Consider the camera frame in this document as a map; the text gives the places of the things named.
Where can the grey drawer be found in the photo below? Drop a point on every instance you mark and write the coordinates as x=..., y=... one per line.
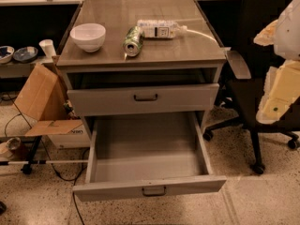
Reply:
x=147, y=155
x=153, y=99

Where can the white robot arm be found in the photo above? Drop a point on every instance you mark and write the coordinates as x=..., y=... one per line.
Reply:
x=282, y=84

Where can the grey top drawer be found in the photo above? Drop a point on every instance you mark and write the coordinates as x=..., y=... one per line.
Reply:
x=153, y=99

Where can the grey drawer cabinet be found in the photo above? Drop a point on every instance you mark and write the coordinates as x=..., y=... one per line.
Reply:
x=158, y=57

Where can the green soda can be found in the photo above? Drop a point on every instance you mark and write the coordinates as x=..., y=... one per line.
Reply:
x=133, y=42

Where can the clear plastic water bottle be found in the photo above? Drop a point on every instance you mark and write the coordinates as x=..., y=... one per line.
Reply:
x=161, y=28

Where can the open cardboard box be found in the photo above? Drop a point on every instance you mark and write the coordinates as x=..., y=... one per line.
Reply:
x=44, y=98

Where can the white paper cup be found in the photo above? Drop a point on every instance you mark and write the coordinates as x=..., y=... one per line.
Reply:
x=47, y=46

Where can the white rod black stand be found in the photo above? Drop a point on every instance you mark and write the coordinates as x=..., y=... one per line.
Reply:
x=27, y=159

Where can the small round container on floor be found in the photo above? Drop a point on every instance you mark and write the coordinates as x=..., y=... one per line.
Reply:
x=11, y=149

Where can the black office chair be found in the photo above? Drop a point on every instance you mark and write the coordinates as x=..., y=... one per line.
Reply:
x=242, y=78

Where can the blue white bowl left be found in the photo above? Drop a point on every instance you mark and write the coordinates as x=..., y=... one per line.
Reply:
x=6, y=53

